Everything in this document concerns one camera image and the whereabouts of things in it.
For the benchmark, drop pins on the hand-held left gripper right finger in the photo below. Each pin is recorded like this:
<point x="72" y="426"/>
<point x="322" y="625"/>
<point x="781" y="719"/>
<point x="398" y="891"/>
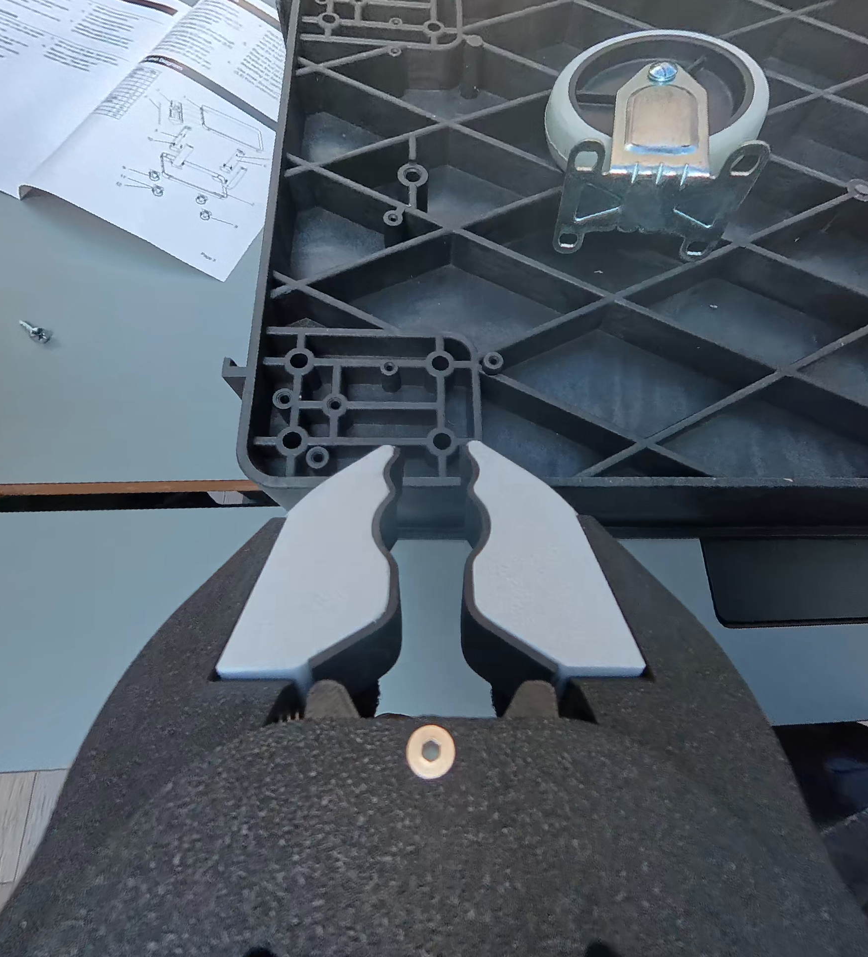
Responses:
<point x="553" y="590"/>

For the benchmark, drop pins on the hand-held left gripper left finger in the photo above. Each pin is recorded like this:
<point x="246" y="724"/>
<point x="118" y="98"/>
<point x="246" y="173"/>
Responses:
<point x="314" y="583"/>

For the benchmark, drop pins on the black plastic ribbed platform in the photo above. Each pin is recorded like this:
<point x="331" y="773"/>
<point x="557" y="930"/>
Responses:
<point x="553" y="351"/>

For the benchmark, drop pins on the brown wooden bar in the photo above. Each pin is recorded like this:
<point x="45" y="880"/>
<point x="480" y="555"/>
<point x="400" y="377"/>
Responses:
<point x="105" y="490"/>

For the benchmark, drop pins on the silver screw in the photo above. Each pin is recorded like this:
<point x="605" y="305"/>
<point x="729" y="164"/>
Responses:
<point x="39" y="334"/>

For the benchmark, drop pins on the white instruction booklet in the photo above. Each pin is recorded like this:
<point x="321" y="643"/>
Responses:
<point x="68" y="97"/>

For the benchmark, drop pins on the grey caster wheel metal bracket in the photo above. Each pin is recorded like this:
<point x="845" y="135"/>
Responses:
<point x="658" y="119"/>

